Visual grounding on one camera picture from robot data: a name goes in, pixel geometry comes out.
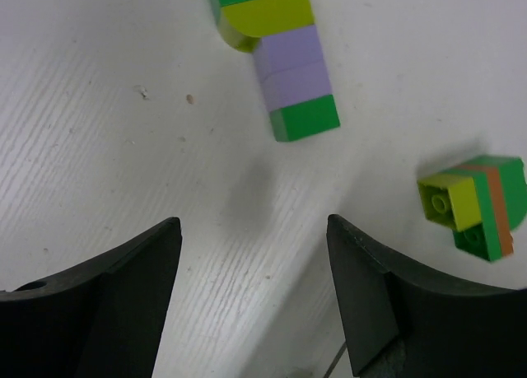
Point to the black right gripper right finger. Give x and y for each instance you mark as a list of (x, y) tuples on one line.
[(402, 318)]

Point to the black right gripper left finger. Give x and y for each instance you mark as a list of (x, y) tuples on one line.
[(100, 318)]

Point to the green square lego brick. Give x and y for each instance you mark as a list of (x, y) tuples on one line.
[(305, 119)]

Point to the green rectangular lego brick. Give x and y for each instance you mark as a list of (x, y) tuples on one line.
[(459, 199)]

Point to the lime square lego brick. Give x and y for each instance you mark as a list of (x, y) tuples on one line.
[(450, 200)]

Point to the brown lego plate in stack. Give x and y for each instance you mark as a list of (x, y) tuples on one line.
[(500, 209)]

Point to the green rounded brick in stack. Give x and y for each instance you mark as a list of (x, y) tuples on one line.
[(512, 174)]

